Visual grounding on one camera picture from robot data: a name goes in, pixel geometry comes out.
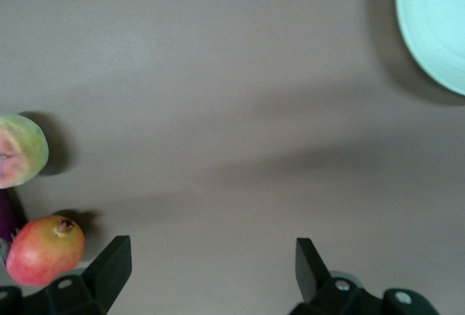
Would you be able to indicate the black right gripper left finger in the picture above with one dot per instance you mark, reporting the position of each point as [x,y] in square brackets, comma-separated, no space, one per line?
[98,286]

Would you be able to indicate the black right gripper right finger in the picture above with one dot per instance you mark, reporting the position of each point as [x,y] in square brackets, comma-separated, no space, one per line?
[327,293]

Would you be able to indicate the red pomegranate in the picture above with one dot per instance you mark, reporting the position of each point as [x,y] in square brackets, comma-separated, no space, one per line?
[45,253]

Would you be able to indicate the purple eggplant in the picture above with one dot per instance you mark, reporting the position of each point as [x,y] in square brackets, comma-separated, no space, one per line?
[7,213]

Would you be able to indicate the yellow pink peach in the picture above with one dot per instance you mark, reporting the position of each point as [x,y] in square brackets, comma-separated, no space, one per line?
[20,151]

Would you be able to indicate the brown table cover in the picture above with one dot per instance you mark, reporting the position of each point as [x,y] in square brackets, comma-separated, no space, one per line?
[232,93]

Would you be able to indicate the pale green round plate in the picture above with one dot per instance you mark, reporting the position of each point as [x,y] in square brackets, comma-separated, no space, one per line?
[436,28]

